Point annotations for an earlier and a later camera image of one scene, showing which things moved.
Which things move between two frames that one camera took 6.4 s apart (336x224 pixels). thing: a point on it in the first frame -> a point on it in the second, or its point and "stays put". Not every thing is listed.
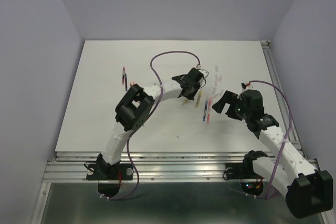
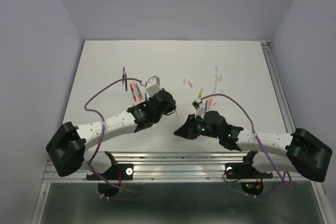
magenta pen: [123, 75] stays put
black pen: [126, 84] stays put
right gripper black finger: [228, 98] -> [189, 129]
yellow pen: [198, 99] stays put
